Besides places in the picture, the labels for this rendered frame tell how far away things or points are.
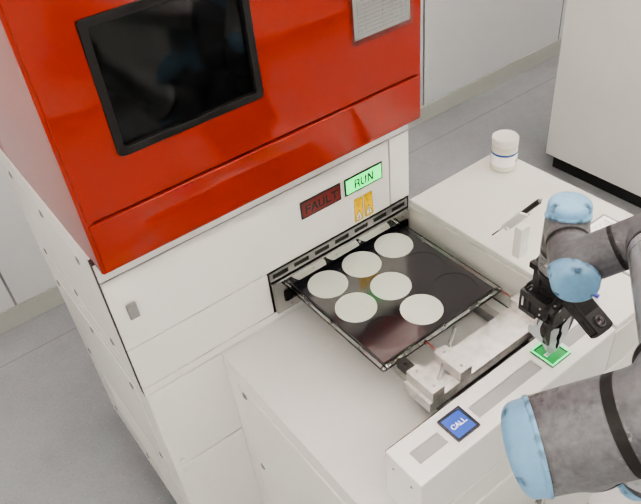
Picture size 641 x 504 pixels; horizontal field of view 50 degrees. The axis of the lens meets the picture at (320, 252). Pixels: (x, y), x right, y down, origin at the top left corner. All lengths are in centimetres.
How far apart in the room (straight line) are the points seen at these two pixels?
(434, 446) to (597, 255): 45
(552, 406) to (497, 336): 78
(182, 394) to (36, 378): 138
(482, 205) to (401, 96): 40
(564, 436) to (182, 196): 82
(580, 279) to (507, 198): 74
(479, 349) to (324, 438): 39
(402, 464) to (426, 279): 55
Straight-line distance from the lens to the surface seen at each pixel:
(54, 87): 115
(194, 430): 181
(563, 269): 112
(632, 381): 80
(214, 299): 156
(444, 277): 168
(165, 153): 126
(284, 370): 161
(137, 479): 254
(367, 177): 167
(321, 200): 160
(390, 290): 165
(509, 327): 161
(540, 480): 83
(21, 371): 306
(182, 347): 160
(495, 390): 139
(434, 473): 127
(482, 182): 189
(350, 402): 153
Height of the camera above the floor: 204
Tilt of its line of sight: 40 degrees down
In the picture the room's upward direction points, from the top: 7 degrees counter-clockwise
